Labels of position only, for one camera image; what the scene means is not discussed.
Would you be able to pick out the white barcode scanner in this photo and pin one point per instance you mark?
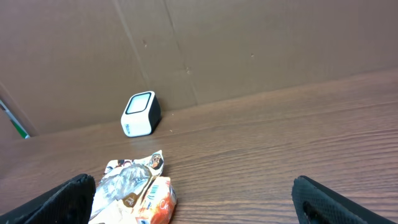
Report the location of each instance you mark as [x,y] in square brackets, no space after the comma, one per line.
[141,115]

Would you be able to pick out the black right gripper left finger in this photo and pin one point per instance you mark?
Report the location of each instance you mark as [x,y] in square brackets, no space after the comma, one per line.
[69,203]

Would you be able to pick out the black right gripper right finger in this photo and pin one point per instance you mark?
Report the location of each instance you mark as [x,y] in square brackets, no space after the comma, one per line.
[316,204]

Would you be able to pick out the clear brown snack bag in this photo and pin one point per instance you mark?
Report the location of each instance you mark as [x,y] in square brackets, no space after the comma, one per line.
[121,190]

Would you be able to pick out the orange snack packet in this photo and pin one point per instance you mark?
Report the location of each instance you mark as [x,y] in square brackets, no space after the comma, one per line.
[158,204]

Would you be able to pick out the green white pole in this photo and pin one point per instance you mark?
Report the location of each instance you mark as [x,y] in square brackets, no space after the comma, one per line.
[20,129]

